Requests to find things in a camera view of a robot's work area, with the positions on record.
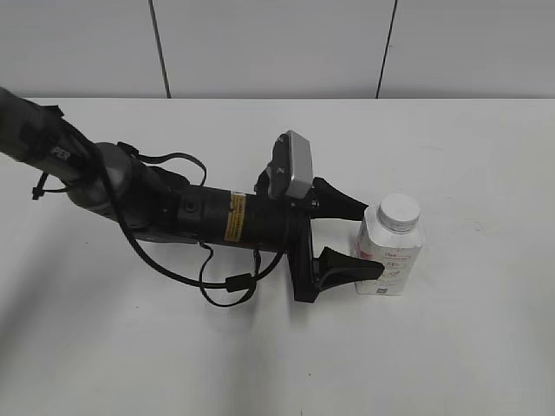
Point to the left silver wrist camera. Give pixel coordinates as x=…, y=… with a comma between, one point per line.
x=290, y=170

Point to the white plastic bottle cap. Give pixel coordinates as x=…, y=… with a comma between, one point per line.
x=398, y=212

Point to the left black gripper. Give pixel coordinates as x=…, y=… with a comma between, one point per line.
x=282, y=225

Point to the white yili changqing bottle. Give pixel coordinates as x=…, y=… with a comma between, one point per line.
x=396, y=251

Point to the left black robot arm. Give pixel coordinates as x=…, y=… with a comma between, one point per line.
x=152, y=204

